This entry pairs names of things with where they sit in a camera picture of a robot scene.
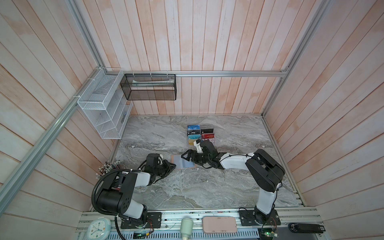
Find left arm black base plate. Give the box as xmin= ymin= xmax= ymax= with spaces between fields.
xmin=120 ymin=212 xmax=162 ymax=230

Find white wire mesh shelf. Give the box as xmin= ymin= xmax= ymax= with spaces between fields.
xmin=78 ymin=68 xmax=133 ymax=140

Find bundle of coloured pens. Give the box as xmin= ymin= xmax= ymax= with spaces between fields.
xmin=96 ymin=161 xmax=121 ymax=179

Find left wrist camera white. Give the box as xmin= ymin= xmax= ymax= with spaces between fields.
xmin=158 ymin=154 xmax=163 ymax=165

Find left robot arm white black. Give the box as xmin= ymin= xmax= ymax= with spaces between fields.
xmin=91 ymin=154 xmax=177 ymax=226

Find black credit card left column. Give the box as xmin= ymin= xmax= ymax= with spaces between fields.
xmin=187 ymin=130 xmax=201 ymax=136

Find black mesh basket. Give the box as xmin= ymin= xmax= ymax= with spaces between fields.
xmin=120 ymin=73 xmax=177 ymax=101

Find black credit card right column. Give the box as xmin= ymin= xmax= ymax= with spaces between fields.
xmin=201 ymin=128 xmax=214 ymax=134

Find gold credit card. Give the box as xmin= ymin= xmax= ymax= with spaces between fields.
xmin=188 ymin=139 xmax=201 ymax=146

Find black corrugated cable hose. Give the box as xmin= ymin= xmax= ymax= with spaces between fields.
xmin=90 ymin=168 xmax=133 ymax=217

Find red credit card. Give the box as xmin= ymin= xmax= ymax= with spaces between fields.
xmin=201 ymin=133 xmax=215 ymax=140

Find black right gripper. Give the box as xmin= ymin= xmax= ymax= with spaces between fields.
xmin=181 ymin=148 xmax=211 ymax=165

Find white light bulb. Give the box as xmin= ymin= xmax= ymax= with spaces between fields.
xmin=180 ymin=218 xmax=194 ymax=240

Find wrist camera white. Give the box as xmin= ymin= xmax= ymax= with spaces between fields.
xmin=158 ymin=154 xmax=163 ymax=165
xmin=194 ymin=139 xmax=203 ymax=154

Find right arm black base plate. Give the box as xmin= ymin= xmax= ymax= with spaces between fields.
xmin=239 ymin=208 xmax=281 ymax=227

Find pink rectangular case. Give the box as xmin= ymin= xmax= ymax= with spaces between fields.
xmin=202 ymin=216 xmax=238 ymax=234

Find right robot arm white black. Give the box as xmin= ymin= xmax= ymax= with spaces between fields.
xmin=181 ymin=140 xmax=286 ymax=225

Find black credit card column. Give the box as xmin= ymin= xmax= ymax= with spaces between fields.
xmin=187 ymin=130 xmax=201 ymax=136
xmin=201 ymin=128 xmax=214 ymax=134

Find black stapler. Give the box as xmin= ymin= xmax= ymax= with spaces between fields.
xmin=288 ymin=223 xmax=326 ymax=234

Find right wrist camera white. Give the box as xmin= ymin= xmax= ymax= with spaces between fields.
xmin=194 ymin=139 xmax=203 ymax=154

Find white analog clock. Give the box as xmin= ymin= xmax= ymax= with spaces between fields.
xmin=86 ymin=218 xmax=111 ymax=240

